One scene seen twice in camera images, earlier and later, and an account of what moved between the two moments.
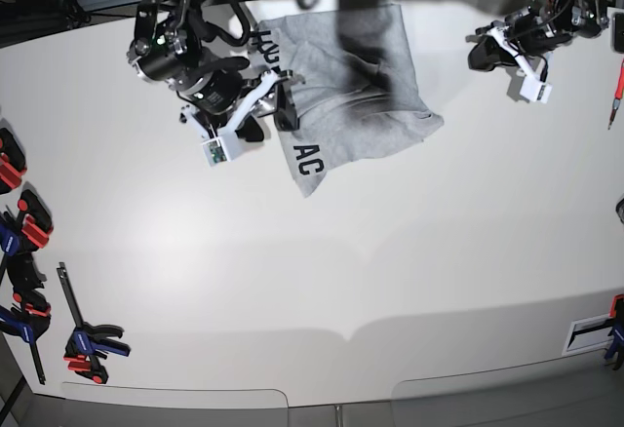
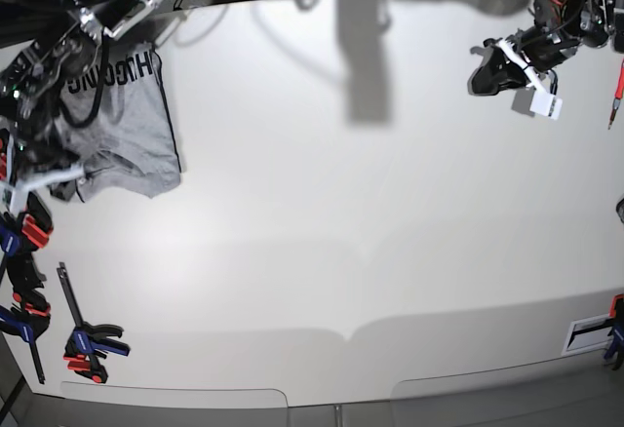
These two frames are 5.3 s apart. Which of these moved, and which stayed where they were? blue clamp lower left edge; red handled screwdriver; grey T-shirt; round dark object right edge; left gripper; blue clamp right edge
Moved: grey T-shirt; left gripper
Stayed: blue clamp lower left edge; blue clamp right edge; round dark object right edge; red handled screwdriver
